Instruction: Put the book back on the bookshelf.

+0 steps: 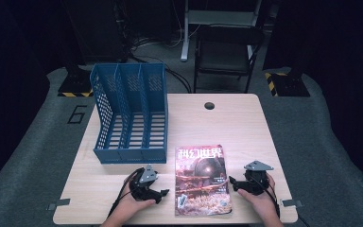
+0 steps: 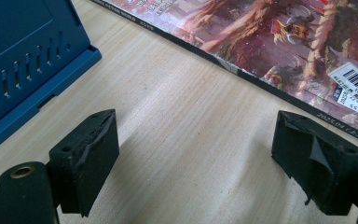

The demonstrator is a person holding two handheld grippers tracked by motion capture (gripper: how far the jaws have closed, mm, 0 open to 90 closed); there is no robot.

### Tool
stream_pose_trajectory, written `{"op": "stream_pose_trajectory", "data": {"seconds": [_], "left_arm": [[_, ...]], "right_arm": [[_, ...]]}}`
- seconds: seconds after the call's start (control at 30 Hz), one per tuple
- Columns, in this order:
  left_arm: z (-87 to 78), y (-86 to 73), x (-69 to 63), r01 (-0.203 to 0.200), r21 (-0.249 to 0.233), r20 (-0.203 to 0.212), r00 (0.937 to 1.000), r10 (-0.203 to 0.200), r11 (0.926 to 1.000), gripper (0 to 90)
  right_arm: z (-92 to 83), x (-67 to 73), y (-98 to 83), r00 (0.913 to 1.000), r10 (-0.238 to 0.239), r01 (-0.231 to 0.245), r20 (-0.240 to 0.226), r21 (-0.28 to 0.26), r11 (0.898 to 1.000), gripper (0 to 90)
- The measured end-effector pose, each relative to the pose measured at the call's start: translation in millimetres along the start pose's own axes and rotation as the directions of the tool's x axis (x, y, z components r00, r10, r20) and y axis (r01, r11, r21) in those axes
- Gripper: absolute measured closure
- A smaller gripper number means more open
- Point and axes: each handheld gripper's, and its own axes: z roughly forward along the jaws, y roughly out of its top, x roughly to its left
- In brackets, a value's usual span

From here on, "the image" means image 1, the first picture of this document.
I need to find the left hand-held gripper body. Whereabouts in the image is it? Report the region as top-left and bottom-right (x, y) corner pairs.
(129, 164), (161, 202)

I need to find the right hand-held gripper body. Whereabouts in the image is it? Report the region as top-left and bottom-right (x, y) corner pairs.
(237, 160), (274, 196)

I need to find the reddish cover magazine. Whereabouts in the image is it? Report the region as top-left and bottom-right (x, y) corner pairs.
(174, 144), (233, 218)

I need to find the blue plastic file rack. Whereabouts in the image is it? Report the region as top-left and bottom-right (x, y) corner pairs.
(89, 61), (169, 165)

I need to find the person's left hand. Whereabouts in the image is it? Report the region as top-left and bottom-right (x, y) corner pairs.
(114, 175), (157, 220)

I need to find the person's right hand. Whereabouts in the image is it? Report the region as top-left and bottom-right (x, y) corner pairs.
(236, 174), (280, 222)

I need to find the grey tape strip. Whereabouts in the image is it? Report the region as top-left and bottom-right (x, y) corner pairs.
(280, 199), (304, 208)
(46, 198), (72, 211)

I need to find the black striped stand base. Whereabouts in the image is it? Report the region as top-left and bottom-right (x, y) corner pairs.
(57, 64), (95, 98)
(264, 67), (311, 97)

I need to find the black folding chair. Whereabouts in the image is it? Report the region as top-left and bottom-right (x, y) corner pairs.
(193, 25), (266, 95)

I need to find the dark cabinet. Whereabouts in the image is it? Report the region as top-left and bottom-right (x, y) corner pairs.
(60, 0), (130, 64)

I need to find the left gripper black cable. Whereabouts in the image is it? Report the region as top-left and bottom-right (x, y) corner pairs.
(107, 166), (146, 219)

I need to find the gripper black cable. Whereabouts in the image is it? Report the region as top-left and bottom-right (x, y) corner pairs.
(107, 166), (146, 219)
(249, 176), (312, 227)

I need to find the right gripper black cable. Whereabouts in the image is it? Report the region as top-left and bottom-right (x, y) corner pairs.
(249, 176), (312, 227)

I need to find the bundle of floor cables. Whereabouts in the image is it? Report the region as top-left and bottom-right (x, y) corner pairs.
(128, 37), (193, 95)

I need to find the white metal desk frame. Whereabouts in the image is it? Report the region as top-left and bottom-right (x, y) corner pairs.
(180, 0), (263, 62)

